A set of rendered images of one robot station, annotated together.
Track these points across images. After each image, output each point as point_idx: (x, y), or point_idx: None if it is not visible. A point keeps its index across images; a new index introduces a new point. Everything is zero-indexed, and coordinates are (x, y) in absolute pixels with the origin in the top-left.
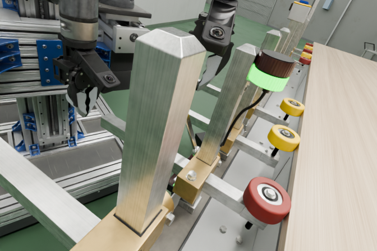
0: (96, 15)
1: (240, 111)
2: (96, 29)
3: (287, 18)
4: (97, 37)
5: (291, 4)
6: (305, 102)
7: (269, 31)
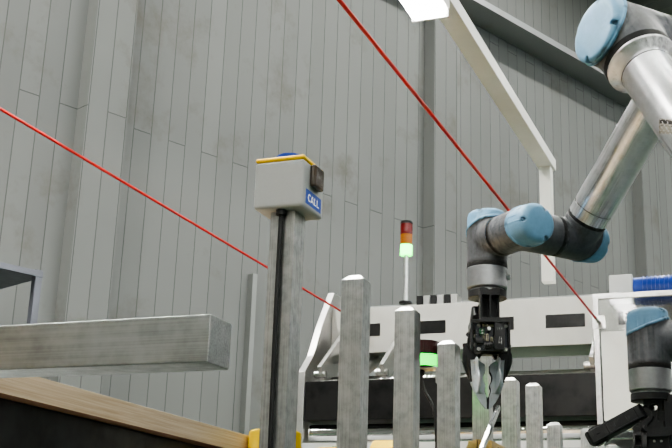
0: (628, 361)
1: (433, 404)
2: (629, 378)
3: (320, 218)
4: (631, 388)
5: (323, 176)
6: (229, 430)
7: (417, 311)
